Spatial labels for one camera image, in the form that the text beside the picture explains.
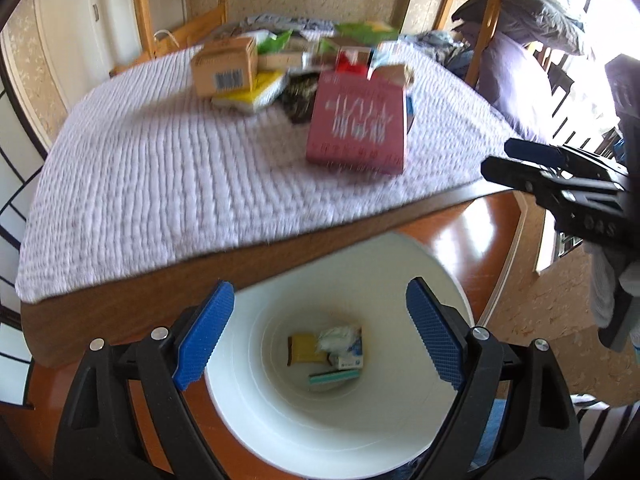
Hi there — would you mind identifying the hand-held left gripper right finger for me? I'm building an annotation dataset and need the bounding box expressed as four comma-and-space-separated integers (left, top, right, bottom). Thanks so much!
406, 276, 586, 480

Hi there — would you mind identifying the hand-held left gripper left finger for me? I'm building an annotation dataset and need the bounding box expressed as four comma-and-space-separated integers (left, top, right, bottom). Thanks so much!
54, 280, 236, 480

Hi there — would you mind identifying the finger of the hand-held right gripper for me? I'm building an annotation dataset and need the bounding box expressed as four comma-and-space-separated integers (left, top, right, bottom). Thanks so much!
481, 156, 627, 196
504, 139, 628, 176

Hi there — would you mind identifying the small white blue box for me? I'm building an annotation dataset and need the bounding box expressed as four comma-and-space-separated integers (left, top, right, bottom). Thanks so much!
327, 350, 365, 370

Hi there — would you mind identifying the white plastic wrapper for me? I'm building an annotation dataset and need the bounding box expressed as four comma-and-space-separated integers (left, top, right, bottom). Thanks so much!
315, 326, 363, 356

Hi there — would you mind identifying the yellow snack packet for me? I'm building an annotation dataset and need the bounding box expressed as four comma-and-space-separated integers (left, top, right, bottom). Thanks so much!
287, 334, 331, 365

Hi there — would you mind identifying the white bin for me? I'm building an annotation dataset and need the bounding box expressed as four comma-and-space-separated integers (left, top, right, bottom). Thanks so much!
204, 231, 475, 478

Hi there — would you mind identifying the teal box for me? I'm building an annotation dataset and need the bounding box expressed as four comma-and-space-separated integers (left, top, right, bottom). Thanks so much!
307, 367, 362, 392

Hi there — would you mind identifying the pink box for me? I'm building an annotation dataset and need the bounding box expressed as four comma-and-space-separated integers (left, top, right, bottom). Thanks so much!
306, 71, 408, 176

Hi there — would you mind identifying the yellow box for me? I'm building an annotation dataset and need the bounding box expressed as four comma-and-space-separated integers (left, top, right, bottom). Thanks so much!
212, 71, 286, 113

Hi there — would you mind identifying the tan cardboard box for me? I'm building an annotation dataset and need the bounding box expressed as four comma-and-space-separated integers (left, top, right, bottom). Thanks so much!
191, 36, 259, 98

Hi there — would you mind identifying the dark wooden table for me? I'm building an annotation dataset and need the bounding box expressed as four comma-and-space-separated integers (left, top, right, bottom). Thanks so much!
20, 180, 531, 371

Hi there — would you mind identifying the blue carton with yellow face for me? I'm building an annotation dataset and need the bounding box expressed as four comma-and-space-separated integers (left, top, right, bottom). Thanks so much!
403, 91, 417, 135

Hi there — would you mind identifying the grey hanging quilt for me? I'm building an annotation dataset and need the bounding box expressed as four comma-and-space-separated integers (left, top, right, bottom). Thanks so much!
452, 0, 593, 56

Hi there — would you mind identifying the white quilted blanket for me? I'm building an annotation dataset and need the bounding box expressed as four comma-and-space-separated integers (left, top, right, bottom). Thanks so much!
15, 35, 526, 306

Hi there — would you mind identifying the striped rug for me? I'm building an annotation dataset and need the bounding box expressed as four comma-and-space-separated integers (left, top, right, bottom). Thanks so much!
570, 395, 640, 480

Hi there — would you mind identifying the red lid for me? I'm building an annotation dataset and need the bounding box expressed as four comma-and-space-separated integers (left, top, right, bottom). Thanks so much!
336, 50, 371, 78

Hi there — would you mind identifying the dark patterned snack packet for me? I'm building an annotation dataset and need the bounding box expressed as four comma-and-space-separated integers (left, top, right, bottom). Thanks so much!
280, 74, 321, 123

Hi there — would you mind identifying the black framed folding screen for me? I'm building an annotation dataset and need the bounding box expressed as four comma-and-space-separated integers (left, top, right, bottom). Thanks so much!
0, 75, 51, 406

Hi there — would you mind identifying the green snack bag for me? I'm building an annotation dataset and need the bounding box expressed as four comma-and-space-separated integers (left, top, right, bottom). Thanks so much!
257, 29, 293, 56

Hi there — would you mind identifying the blue-grey duvet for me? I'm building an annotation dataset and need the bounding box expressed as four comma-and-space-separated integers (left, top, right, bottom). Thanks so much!
232, 12, 341, 33

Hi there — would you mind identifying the white wardrobe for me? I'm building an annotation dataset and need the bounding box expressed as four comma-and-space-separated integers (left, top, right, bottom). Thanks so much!
30, 0, 151, 76

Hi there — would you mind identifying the wooden bunk bed frame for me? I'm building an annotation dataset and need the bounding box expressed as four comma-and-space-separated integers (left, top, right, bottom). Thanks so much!
110, 0, 506, 86

